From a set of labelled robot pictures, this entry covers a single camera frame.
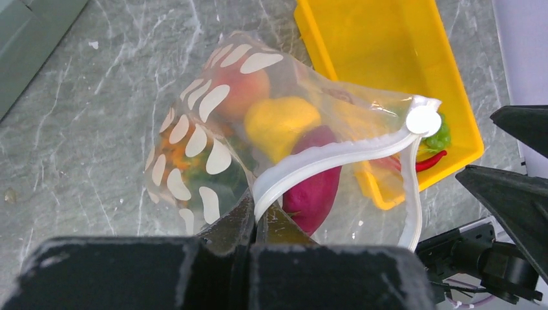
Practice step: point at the green toy grapes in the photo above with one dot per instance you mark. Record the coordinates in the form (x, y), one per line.
(440, 140)

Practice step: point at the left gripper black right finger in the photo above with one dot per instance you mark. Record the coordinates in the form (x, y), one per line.
(288, 270)

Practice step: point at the yellow plastic tray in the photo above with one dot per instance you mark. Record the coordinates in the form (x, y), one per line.
(399, 46)

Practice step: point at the purple toy sweet potato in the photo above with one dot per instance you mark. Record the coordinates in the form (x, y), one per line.
(309, 202)

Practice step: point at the toy peach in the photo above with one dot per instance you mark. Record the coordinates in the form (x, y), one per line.
(245, 90)

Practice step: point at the yellow toy pear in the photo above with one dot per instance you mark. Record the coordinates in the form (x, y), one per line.
(274, 126)

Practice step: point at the clear zip top bag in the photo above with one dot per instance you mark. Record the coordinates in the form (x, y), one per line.
(336, 160)

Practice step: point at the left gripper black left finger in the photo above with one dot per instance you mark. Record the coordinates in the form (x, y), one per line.
(206, 271)

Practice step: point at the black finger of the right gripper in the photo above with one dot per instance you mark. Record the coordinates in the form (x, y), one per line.
(526, 123)

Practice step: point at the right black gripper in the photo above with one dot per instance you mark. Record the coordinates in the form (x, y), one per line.
(478, 260)

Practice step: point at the red toy chili pepper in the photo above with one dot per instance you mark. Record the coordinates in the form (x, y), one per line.
(428, 162)

